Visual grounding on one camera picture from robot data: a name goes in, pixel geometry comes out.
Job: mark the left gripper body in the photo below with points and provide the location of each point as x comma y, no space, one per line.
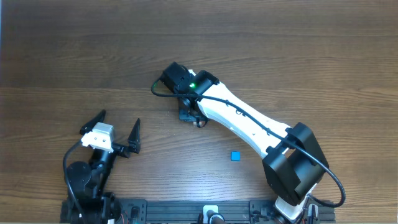
122,150

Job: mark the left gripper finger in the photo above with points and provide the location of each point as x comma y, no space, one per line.
91,123
135,137

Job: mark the blue cube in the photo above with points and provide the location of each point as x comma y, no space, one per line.
235,155

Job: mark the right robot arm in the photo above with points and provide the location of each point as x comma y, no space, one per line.
242,121

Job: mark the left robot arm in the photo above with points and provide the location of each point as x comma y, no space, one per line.
84,180

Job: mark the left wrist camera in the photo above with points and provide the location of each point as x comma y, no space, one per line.
99,137

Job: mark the mounting rail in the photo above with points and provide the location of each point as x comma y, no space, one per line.
180,211

